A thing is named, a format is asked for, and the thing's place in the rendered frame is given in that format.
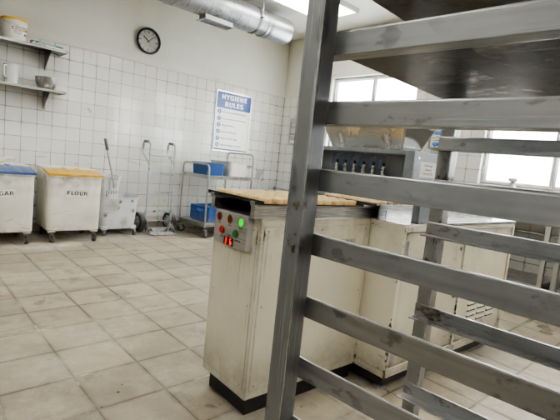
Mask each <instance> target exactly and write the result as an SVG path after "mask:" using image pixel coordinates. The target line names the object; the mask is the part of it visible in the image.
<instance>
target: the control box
mask: <svg viewBox="0 0 560 420"><path fill-rule="evenodd" d="M218 213H221V214H222V218H221V219H220V220H219V219H218ZM229 215H231V216H232V222H231V223H229V222H228V216H229ZM240 218H241V219H242V220H243V225H242V226H241V227H240V226H239V219H240ZM253 225H254V219H253V218H250V216H247V215H244V214H241V213H237V212H232V211H229V210H226V209H222V208H216V217H215V226H214V236H213V240H215V241H218V242H220V243H224V244H226V245H228V246H230V247H233V248H236V249H239V250H241V251H244V252H251V247H252V239H253ZM220 226H224V232H219V228H220ZM234 230H237V237H233V231H234ZM225 237H227V242H226V241H225V242H224V240H225V239H226V238H225ZM230 238H231V239H232V241H231V240H230V244H231V245H229V239H230Z"/></svg>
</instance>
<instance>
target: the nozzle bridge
mask: <svg viewBox="0 0 560 420"><path fill-rule="evenodd" d="M338 151H340V152H338ZM336 152H338V153H337V154H336V155H335V156H334V158H333V155H334V154H335V153H336ZM346 152H348V153H346ZM344 153H346V154H345V155H344V156H343V158H342V165H343V164H344V163H345V159H347V172H351V171H352V167H350V165H349V160H350V158H351V156H352V155H353V154H354V153H357V154H355V155H353V156H352V159H351V166H352V165H353V161H354V160H356V164H357V167H356V173H361V168H360V167H361V166H362V165H363V161H365V162H366V163H365V165H366V169H365V173H366V174H370V173H371V169H369V167H371V166H372V165H373V162H375V166H376V167H375V173H374V175H380V174H381V171H380V170H379V169H378V163H379V160H380V158H381V157H382V156H383V155H385V154H387V156H385V157H383V158H382V160H381V162H380V165H379V167H380V168H381V167H382V165H383V163H385V168H386V169H385V174H384V176H389V177H397V178H411V179H419V180H427V181H433V179H434V178H435V172H436V166H437V160H438V155H437V154H432V153H428V152H419V151H410V150H395V149H380V148H365V147H335V146H323V153H322V167H321V169H329V170H334V169H335V166H333V164H335V163H336V160H337V159H339V161H338V162H339V166H338V171H343V167H342V165H341V163H340V161H341V157H342V155H343V154H344ZM364 153H367V154H365V155H364V156H362V155H363V154H364ZM375 153H376V154H377V155H375V156H373V157H372V158H371V160H370V163H369V167H368V161H369V159H370V157H371V156H372V155H373V154H375ZM361 156H362V158H361V160H360V167H359V166H358V162H359V159H360V157H361ZM332 159H333V164H332ZM429 213H430V208H429V207H419V206H413V207H412V219H411V223H414V224H427V222H428V219H429Z"/></svg>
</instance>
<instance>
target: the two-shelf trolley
mask: <svg viewBox="0 0 560 420"><path fill-rule="evenodd" d="M230 153H232V154H240V155H249V156H252V166H247V167H248V168H252V175H251V177H226V176H210V166H209V164H208V163H204V162H191V161H185V162H184V163H183V165H182V185H181V196H180V207H179V217H178V221H177V230H178V231H183V230H184V228H185V226H184V225H183V224H181V222H182V221H183V222H185V223H191V224H194V225H198V226H200V227H203V228H202V237H203V238H206V237H207V236H208V231H207V230H206V228H208V227H214V226H215V222H206V216H207V207H208V188H209V179H219V180H225V186H224V188H226V186H227V180H238V181H251V183H250V189H251V190H252V185H253V168H254V156H253V155H252V154H251V153H241V152H229V153H228V154H227V161H228V157H229V154H230ZM185 163H195V164H202V165H207V166H208V174H207V175H204V174H198V173H193V172H184V167H185ZM184 175H186V176H191V177H196V178H206V179H207V193H206V203H205V213H204V222H203V221H199V220H196V219H192V218H191V217H181V210H182V199H183V178H184Z"/></svg>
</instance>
